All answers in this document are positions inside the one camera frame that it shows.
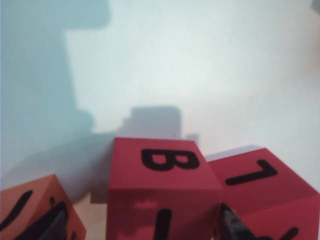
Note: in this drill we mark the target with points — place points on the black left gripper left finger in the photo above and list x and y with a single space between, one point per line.
56 225

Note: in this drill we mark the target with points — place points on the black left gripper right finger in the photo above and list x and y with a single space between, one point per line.
233 230

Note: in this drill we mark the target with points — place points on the orange foam letter block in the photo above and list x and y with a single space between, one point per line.
40 185

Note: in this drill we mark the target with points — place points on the pink foam block with O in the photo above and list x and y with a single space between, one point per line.
275 200

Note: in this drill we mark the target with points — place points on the pink foam block with T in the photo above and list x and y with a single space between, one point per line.
162 180

